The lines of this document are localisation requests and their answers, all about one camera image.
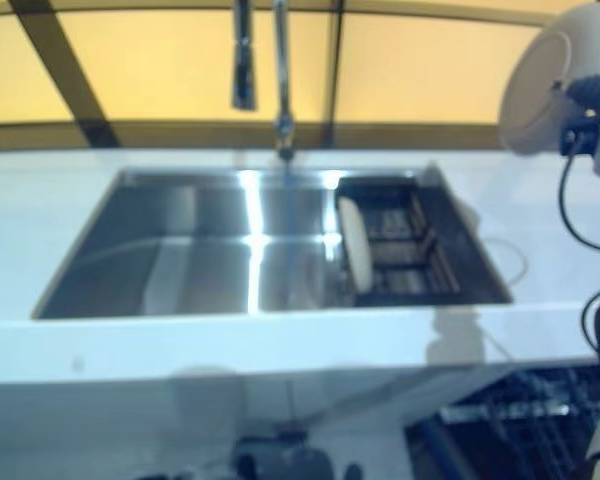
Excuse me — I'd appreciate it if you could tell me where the black left robot foot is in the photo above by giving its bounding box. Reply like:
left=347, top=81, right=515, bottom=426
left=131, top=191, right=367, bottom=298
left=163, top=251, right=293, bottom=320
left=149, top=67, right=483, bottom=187
left=234, top=439, right=260, bottom=480

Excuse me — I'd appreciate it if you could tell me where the dark wire dishwasher basket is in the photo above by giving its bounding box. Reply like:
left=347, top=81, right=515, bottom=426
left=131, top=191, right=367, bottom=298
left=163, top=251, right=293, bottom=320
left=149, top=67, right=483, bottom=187
left=438, top=366, right=600, bottom=480

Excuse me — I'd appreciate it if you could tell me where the chrome pull-down kitchen faucet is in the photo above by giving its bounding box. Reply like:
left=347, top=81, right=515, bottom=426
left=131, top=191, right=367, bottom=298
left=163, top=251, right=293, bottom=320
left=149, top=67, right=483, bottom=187
left=229, top=0, right=299, bottom=162

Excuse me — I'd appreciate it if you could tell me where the narrow white cabinet door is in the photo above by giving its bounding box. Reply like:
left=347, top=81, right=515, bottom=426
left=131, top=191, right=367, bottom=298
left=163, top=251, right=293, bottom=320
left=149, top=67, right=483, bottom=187
left=289, top=364, right=507, bottom=437

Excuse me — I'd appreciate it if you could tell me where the wide white cabinet door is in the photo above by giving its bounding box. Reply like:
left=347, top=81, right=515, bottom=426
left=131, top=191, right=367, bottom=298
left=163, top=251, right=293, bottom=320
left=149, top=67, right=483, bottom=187
left=0, top=370, right=297, bottom=480

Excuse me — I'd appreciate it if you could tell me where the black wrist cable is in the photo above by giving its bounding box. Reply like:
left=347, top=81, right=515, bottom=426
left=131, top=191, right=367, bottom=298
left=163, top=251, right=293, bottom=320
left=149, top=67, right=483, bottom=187
left=558, top=144, right=600, bottom=352

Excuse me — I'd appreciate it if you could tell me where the black sink dish rack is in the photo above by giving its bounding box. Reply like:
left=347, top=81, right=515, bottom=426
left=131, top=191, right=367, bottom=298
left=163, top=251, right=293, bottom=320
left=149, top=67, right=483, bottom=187
left=335, top=169, right=462, bottom=308

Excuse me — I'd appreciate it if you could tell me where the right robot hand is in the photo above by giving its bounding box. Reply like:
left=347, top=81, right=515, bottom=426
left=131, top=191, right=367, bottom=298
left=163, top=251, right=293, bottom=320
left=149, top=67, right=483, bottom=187
left=549, top=71, right=600, bottom=124

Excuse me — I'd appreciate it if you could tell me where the black built-in dishwasher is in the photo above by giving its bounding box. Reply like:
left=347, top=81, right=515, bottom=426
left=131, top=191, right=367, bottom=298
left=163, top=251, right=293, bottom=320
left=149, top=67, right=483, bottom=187
left=403, top=364, right=600, bottom=480

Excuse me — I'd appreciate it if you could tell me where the stainless steel sink basin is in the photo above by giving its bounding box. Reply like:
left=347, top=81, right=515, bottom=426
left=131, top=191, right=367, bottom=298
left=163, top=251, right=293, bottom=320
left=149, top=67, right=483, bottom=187
left=29, top=166, right=514, bottom=322

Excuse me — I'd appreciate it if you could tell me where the cream round plate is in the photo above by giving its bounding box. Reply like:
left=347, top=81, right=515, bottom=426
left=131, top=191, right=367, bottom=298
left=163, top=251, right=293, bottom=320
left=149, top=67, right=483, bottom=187
left=496, top=1, right=600, bottom=154
left=338, top=196, right=374, bottom=293

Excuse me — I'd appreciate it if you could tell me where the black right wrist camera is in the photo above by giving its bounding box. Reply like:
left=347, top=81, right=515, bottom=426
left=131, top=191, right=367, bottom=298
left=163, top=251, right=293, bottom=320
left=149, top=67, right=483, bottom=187
left=558, top=119, right=599, bottom=158

